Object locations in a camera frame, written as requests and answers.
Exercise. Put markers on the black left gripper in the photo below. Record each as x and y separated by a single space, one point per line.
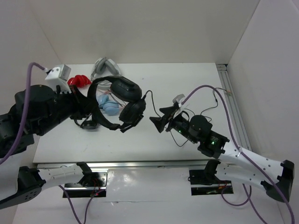
83 106

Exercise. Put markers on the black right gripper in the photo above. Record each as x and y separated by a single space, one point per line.
160 122

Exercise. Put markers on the black headset with microphone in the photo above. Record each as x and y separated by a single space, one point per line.
125 90

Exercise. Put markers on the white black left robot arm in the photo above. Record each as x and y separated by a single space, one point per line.
36 111

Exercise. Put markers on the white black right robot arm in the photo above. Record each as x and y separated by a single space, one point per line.
229 162

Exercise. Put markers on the red headphones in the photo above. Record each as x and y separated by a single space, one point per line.
79 81

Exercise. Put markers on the small black headphones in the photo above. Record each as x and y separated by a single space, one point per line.
87 124

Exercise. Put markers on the pink blue cat-ear headphones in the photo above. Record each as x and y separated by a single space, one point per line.
108 103

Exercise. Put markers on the grey white headphones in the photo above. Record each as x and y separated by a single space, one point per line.
104 67

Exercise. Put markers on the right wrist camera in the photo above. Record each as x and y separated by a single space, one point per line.
179 99

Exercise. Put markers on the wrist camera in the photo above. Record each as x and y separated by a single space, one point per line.
179 99
58 76

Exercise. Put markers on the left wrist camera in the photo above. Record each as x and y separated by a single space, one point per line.
58 76

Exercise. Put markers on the aluminium table edge rail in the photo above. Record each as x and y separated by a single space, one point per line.
148 164

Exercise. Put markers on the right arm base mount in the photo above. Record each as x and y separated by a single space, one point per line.
200 185

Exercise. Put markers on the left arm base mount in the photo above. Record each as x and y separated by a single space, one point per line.
94 185

